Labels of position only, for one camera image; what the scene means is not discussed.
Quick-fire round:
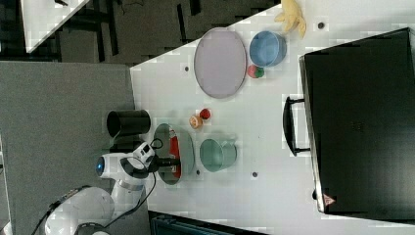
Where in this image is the grey round plate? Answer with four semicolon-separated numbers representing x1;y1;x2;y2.
194;27;247;99

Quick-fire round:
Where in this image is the black cylinder cup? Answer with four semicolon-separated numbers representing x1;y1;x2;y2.
107;110;151;137

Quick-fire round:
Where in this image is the orange slice toy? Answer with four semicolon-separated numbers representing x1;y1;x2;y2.
189;116;203;129

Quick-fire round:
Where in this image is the red strawberry toy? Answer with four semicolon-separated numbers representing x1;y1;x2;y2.
199;109;211;119

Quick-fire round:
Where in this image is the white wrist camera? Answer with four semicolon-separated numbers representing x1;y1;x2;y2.
133;142;156;164

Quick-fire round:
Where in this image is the blue crate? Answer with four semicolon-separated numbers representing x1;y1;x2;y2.
151;214;264;235

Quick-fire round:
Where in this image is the blue bowl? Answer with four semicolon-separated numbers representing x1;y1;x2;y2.
249;30;287;68

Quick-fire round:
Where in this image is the green oval strainer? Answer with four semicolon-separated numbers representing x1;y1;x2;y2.
154;123;195;185

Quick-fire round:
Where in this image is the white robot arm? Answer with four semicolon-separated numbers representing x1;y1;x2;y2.
44;153;181;235

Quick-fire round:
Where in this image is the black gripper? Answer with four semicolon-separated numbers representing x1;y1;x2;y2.
148;156;181;171

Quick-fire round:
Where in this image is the white background table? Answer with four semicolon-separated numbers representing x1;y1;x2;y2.
20;0;91;54

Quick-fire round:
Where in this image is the pink strawberry toy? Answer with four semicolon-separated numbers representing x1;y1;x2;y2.
247;65;264;78

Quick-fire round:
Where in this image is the green mug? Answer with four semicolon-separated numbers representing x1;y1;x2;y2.
199;135;238;172

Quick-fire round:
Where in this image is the yellow banana bunch toy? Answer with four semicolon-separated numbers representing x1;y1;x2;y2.
274;0;306;38

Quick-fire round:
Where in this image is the red ketchup bottle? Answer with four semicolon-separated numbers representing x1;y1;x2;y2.
169;128;181;178

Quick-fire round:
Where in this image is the black toaster oven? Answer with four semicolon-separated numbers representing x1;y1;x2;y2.
299;27;415;224

